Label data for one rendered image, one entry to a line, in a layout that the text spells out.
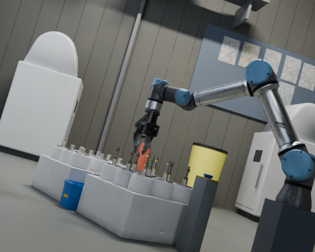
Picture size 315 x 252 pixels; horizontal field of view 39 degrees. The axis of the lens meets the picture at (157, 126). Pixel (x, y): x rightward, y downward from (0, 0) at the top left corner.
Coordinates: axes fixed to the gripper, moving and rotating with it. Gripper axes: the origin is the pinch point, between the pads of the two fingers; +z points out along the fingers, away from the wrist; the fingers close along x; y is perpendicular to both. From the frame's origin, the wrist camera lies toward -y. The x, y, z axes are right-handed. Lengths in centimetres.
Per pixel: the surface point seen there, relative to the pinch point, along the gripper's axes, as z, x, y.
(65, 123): -7, 21, -221
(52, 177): 25, -27, -34
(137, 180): 11.8, -10.5, 29.3
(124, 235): 33.3, -12.0, 35.0
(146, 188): 13.7, -6.2, 30.9
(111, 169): 11.2, -13.6, 7.2
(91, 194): 24.2, -19.0, 5.5
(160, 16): -157, 105, -277
